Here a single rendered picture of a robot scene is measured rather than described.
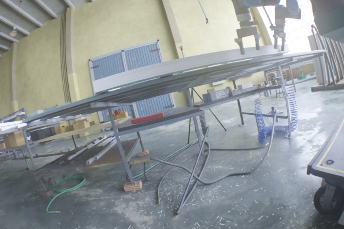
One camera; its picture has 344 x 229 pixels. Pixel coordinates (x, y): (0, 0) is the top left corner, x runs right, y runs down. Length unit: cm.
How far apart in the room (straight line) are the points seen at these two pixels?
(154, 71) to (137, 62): 688
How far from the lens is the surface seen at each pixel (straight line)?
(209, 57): 91
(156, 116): 127
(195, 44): 830
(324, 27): 57
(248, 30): 92
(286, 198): 102
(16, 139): 225
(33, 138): 255
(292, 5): 110
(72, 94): 845
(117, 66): 791
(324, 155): 78
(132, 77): 84
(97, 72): 821
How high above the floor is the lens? 71
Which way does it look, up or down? level
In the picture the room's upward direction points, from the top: 14 degrees counter-clockwise
